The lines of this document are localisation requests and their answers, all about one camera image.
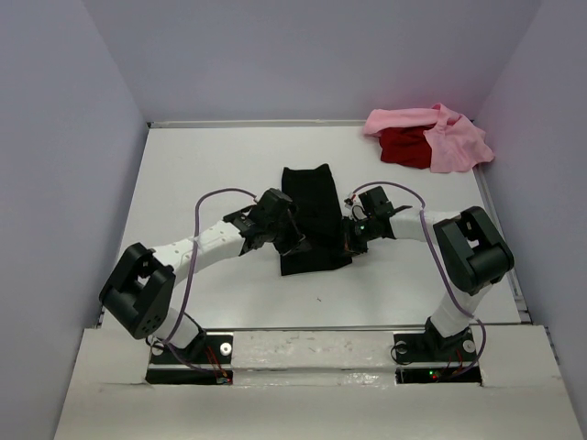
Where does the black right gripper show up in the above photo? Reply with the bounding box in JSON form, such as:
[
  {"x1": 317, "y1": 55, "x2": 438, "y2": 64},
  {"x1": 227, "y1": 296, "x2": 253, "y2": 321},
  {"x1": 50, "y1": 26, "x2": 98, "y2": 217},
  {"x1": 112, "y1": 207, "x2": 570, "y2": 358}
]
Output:
[{"x1": 331, "y1": 215, "x2": 377, "y2": 260}]

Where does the black t-shirt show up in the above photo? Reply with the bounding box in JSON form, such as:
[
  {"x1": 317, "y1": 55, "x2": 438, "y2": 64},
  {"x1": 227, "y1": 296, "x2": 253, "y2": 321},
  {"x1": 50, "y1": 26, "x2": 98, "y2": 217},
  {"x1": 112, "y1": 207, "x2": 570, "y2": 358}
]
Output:
[{"x1": 280, "y1": 164, "x2": 352, "y2": 276}]

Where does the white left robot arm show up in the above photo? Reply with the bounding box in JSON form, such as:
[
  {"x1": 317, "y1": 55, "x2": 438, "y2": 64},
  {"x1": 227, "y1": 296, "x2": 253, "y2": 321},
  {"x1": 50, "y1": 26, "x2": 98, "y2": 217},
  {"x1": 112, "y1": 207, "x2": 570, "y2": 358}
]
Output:
[{"x1": 99, "y1": 188, "x2": 307, "y2": 366}]

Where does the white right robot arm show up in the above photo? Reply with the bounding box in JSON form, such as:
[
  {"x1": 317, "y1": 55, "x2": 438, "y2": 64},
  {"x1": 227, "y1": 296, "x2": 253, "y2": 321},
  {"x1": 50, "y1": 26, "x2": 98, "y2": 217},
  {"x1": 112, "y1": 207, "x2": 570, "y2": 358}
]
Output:
[{"x1": 342, "y1": 181, "x2": 515, "y2": 366}]

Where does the red t-shirt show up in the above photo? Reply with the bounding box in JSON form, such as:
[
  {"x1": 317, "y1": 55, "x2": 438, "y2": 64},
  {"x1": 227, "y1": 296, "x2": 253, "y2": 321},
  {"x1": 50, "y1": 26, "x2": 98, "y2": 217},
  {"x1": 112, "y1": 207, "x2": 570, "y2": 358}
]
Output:
[{"x1": 379, "y1": 126, "x2": 432, "y2": 170}]

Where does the pink t-shirt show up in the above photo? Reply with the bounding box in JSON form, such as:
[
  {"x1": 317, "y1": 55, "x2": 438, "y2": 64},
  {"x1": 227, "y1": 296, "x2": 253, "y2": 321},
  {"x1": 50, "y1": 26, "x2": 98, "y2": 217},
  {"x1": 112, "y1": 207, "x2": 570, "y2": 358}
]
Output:
[{"x1": 362, "y1": 104, "x2": 494, "y2": 173}]

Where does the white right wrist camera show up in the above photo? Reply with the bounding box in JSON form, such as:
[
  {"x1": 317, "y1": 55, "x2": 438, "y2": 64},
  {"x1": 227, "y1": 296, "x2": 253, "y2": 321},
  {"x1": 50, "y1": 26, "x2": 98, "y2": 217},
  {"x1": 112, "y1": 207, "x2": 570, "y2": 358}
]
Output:
[{"x1": 344, "y1": 193, "x2": 366, "y2": 221}]

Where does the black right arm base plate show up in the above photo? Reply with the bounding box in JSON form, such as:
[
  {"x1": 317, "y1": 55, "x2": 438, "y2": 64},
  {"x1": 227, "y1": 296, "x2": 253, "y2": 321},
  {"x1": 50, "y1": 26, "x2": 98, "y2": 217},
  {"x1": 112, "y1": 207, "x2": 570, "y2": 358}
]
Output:
[{"x1": 390, "y1": 330, "x2": 482, "y2": 385}]

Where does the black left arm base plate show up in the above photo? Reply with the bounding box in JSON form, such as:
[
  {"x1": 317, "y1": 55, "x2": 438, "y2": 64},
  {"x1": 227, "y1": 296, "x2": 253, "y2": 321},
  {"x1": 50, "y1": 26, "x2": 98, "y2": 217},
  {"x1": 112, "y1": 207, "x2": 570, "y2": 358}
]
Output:
[{"x1": 145, "y1": 332, "x2": 234, "y2": 386}]

